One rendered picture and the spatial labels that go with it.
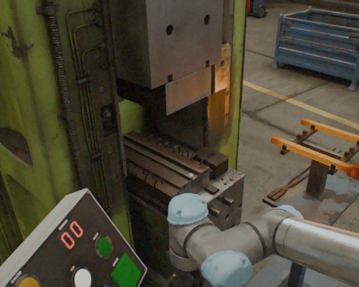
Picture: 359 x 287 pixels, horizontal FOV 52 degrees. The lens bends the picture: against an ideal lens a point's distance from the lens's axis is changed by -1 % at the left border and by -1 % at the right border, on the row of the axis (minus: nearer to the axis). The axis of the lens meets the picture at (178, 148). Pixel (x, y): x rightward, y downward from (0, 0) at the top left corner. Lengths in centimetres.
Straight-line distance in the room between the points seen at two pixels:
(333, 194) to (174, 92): 101
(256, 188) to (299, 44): 268
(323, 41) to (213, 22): 391
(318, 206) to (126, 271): 101
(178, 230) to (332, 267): 27
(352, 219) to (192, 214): 219
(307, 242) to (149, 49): 59
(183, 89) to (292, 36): 417
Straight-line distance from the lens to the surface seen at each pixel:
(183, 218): 68
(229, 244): 66
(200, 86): 114
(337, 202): 177
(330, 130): 175
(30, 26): 92
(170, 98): 105
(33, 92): 96
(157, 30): 96
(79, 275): 86
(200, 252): 66
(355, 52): 483
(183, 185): 124
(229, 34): 145
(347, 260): 58
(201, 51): 110
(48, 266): 81
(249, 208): 270
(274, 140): 161
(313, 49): 506
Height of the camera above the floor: 174
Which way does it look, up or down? 31 degrees down
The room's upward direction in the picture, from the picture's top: 2 degrees counter-clockwise
